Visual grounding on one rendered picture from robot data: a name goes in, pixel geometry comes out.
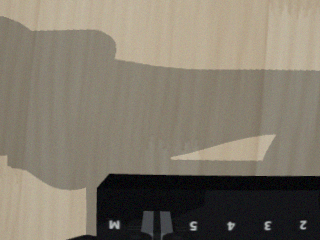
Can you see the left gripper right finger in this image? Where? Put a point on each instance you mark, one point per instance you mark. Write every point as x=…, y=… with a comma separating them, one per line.
x=178, y=232

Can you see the black lighting desk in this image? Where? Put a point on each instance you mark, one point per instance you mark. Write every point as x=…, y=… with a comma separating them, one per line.
x=239, y=207

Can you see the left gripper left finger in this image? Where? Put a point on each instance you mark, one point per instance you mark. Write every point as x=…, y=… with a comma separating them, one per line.
x=134, y=230

